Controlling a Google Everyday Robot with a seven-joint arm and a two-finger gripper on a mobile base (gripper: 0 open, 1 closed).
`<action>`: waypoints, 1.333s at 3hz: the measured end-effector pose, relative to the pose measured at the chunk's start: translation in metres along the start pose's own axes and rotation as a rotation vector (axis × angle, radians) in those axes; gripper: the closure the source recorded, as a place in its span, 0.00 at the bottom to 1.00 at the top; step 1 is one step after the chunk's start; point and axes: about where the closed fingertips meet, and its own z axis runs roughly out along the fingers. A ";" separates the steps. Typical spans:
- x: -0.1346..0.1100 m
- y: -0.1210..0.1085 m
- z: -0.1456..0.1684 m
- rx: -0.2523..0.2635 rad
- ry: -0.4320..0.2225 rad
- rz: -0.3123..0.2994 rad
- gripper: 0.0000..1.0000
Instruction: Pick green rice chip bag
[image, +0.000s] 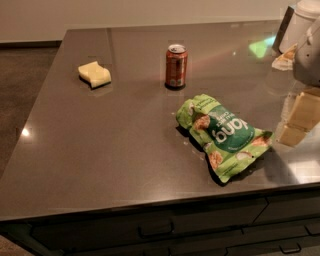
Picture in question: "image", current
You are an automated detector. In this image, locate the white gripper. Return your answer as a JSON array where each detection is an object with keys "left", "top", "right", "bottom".
[{"left": 272, "top": 17, "right": 320, "bottom": 147}]

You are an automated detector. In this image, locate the green rice chip bag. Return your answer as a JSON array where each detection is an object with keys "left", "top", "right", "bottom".
[{"left": 176, "top": 94, "right": 273, "bottom": 183}]

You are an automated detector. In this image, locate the white cylindrical robot base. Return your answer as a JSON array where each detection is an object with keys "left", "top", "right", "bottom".
[{"left": 279, "top": 0, "right": 320, "bottom": 53}]

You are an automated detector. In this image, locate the dark cabinet drawer right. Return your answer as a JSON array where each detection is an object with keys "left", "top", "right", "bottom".
[{"left": 254, "top": 190, "right": 320, "bottom": 224}]

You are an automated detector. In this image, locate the dark cabinet drawer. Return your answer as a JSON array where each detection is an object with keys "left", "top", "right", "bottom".
[
  {"left": 254, "top": 190, "right": 320, "bottom": 224},
  {"left": 31, "top": 199, "right": 266, "bottom": 252}
]

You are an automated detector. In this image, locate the red soda can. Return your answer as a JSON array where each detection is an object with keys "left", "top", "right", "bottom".
[{"left": 165, "top": 44, "right": 188, "bottom": 89}]

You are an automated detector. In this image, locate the yellow sponge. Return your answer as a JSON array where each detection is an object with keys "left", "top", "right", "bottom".
[{"left": 78, "top": 61, "right": 111, "bottom": 89}]

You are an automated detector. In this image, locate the dark cabinet drawer left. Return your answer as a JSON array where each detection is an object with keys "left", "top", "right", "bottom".
[{"left": 31, "top": 199, "right": 266, "bottom": 252}]

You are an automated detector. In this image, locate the black right drawer handle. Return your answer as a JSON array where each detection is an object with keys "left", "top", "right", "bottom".
[{"left": 279, "top": 243, "right": 302, "bottom": 255}]

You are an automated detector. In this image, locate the black drawer handle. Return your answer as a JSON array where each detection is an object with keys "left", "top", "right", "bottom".
[
  {"left": 279, "top": 243, "right": 302, "bottom": 255},
  {"left": 138, "top": 220, "right": 175, "bottom": 239}
]

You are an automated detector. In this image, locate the black left drawer handle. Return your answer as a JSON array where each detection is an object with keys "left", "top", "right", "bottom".
[{"left": 138, "top": 220, "right": 175, "bottom": 239}]

